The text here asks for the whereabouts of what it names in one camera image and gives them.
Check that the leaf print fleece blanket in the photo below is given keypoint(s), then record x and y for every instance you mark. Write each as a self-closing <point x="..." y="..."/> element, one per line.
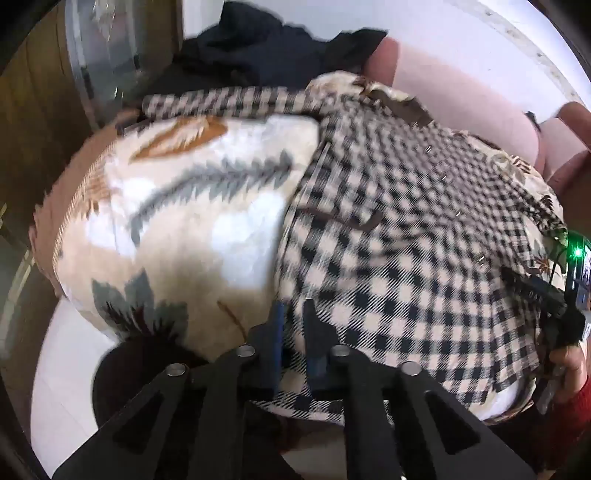
<point x="184" y="207"/>

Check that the person's right forearm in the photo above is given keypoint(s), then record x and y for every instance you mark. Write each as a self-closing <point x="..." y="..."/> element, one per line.
<point x="579" y="415"/>

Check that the person's right hand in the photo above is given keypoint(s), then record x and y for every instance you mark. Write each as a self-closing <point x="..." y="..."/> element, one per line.
<point x="572" y="371"/>

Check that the brown ruffled sofa cover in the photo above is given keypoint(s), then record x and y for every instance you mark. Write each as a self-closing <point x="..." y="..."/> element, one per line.
<point x="51" y="217"/>

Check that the dark clothes pile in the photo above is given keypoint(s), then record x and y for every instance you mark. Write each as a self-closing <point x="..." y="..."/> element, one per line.
<point x="258" y="46"/>

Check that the black beige checked coat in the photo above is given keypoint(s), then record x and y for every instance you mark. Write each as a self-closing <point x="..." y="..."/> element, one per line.
<point x="392" y="230"/>

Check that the dark cloth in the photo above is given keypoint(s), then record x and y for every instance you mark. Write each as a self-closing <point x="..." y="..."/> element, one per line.
<point x="120" y="369"/>

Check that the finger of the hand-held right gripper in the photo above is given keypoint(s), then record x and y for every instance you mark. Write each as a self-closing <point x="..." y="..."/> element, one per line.
<point x="531" y="284"/>

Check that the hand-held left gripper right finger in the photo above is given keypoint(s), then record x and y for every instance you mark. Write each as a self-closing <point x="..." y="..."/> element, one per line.
<point x="317" y="367"/>

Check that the wooden cabinet with glass door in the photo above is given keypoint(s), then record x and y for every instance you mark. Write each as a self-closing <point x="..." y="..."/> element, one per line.
<point x="41" y="115"/>

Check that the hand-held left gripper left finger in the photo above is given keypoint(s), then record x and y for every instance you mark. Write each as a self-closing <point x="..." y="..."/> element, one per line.
<point x="278" y="333"/>

